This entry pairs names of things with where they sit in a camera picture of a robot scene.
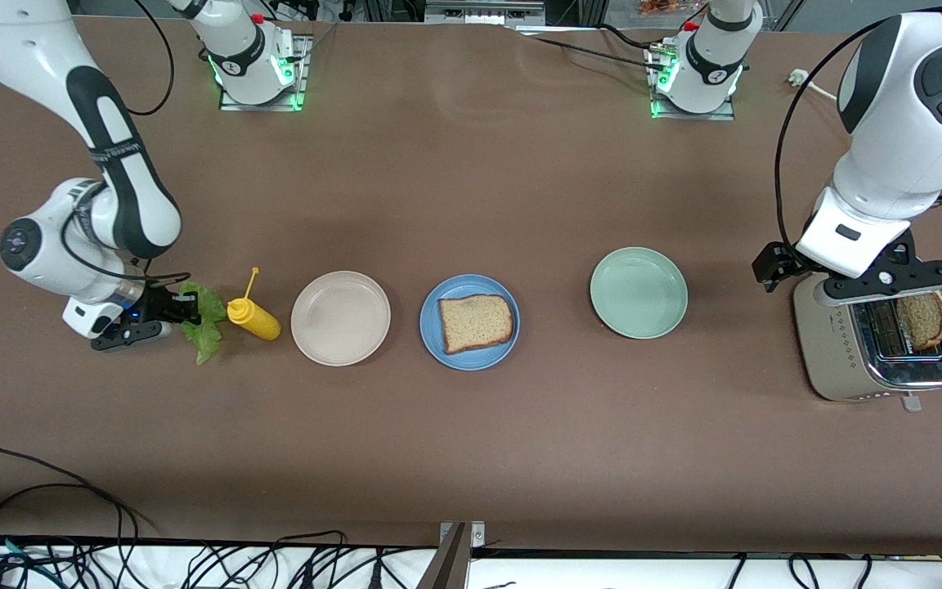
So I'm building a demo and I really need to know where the green lettuce leaf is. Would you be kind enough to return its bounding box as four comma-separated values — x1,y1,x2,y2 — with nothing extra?
177,281,228,366

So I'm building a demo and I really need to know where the yellow mustard squeeze bottle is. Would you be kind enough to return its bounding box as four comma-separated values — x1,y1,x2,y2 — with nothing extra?
227,267,282,342

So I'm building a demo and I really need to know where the brown bread slice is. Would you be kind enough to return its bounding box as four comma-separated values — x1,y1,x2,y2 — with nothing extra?
896,290,942,351
437,294,515,356

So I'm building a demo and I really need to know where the pale green round plate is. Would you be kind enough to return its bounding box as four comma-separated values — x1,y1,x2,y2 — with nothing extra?
590,247,689,340

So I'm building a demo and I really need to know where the beige round plate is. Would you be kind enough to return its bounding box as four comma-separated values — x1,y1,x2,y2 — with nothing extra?
290,271,392,367

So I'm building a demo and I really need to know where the blue round plate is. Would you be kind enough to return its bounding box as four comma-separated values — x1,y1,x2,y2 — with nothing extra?
419,274,521,371

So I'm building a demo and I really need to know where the beige chrome toaster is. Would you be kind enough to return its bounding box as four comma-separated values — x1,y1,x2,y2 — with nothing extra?
793,274,942,412

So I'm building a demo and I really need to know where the grey box behind table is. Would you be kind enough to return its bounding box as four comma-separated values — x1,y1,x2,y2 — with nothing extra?
424,0,546,25

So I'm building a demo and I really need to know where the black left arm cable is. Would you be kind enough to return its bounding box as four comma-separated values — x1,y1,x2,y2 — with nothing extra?
775,7,942,256

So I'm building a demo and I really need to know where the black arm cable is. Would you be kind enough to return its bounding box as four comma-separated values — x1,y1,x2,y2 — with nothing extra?
775,7,942,256
61,0,192,285

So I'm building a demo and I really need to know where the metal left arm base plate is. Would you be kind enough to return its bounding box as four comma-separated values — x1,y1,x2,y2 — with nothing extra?
649,45,735,122

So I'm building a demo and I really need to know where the white toaster power cable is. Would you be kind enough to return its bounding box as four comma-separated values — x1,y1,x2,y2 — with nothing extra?
788,70,840,101

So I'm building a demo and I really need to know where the black looped floor cable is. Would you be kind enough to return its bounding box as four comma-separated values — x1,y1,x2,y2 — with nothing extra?
0,446,157,589

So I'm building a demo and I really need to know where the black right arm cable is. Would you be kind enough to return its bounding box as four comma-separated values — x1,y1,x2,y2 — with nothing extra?
61,0,192,285

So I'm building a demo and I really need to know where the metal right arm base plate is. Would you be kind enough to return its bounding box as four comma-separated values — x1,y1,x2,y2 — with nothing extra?
219,34,310,111

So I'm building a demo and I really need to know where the black base power cable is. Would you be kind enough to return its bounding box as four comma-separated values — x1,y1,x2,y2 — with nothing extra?
512,23,668,73

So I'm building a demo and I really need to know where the metal table edge bracket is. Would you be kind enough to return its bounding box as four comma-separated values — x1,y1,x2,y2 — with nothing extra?
418,521,487,589

